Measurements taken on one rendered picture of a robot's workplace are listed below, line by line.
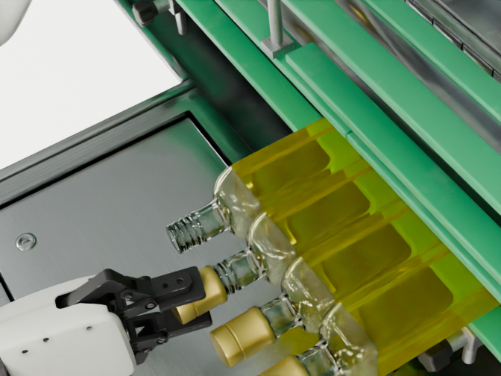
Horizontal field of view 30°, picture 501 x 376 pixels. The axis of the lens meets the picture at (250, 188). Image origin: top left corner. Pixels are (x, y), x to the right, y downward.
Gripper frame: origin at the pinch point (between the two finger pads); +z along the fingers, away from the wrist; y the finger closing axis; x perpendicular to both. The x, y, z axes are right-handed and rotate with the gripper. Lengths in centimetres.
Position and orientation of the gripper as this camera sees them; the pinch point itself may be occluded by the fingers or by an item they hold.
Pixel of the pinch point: (183, 302)
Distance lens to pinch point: 80.1
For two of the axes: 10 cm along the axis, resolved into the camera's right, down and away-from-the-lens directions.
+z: 9.6, -2.7, 1.1
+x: -2.8, -7.2, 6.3
